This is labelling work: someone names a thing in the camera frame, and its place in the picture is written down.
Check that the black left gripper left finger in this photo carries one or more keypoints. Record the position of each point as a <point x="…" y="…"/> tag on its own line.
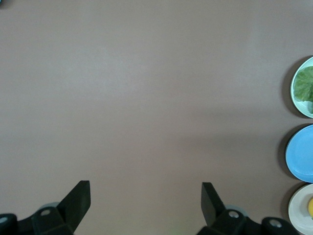
<point x="78" y="200"/>

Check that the beige plate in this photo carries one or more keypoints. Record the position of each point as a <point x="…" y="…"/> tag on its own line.
<point x="298" y="210"/>

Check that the blue plate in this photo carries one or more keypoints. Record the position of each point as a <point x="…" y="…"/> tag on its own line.
<point x="302" y="154"/>

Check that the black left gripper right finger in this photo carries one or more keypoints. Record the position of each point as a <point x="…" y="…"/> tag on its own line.
<point x="210" y="203"/>

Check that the yellow lemon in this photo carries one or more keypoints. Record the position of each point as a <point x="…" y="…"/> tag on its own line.
<point x="311" y="208"/>

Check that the green lettuce leaf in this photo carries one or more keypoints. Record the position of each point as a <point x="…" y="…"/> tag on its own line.
<point x="304" y="85"/>

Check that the pale green plate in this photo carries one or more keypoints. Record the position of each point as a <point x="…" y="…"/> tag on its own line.
<point x="297" y="107"/>

